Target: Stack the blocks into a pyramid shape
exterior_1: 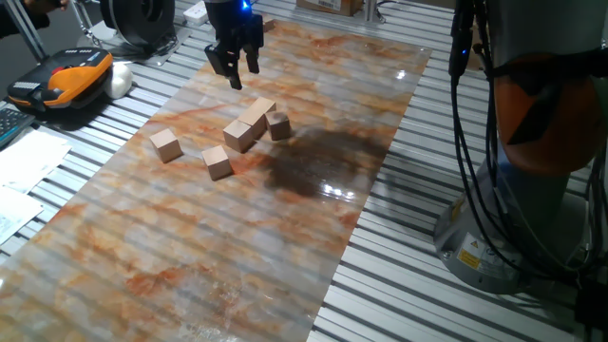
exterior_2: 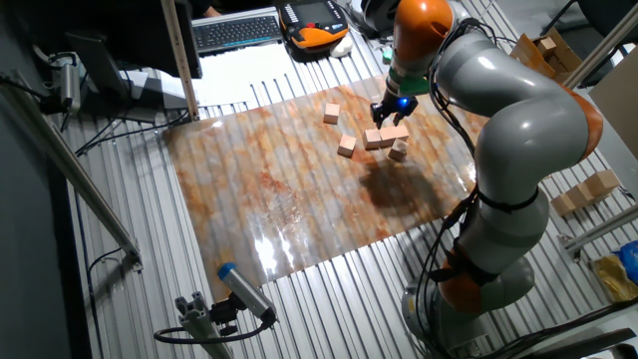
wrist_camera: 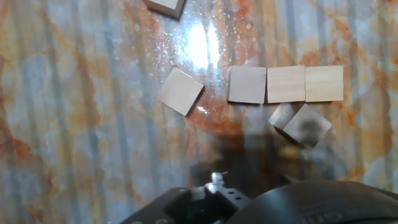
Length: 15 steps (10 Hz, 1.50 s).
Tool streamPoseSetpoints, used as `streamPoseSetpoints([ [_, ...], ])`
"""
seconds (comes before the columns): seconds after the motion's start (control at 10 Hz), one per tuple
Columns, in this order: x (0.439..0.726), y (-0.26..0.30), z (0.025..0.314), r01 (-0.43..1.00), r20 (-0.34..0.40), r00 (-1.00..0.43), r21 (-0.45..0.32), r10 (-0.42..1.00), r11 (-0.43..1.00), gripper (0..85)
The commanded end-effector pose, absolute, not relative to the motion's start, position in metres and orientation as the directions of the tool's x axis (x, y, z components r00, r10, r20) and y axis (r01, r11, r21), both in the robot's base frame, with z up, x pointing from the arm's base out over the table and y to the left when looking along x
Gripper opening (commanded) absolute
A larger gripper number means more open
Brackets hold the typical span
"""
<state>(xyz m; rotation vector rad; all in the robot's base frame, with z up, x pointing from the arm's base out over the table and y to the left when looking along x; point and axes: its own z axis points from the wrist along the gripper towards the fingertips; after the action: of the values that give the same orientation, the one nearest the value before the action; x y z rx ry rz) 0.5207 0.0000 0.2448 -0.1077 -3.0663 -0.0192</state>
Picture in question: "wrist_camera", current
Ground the orange marble pattern mat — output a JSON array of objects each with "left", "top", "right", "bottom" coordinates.
[{"left": 0, "top": 0, "right": 398, "bottom": 224}]

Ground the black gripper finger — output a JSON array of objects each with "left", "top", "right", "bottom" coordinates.
[{"left": 119, "top": 172, "right": 251, "bottom": 224}]

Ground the light wooden cube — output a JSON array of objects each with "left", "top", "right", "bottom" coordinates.
[
  {"left": 305, "top": 65, "right": 345, "bottom": 103},
  {"left": 269, "top": 102, "right": 333, "bottom": 150},
  {"left": 156, "top": 67, "right": 205, "bottom": 116},
  {"left": 266, "top": 65, "right": 307, "bottom": 104},
  {"left": 227, "top": 65, "right": 267, "bottom": 105},
  {"left": 142, "top": 0, "right": 187, "bottom": 20}
]

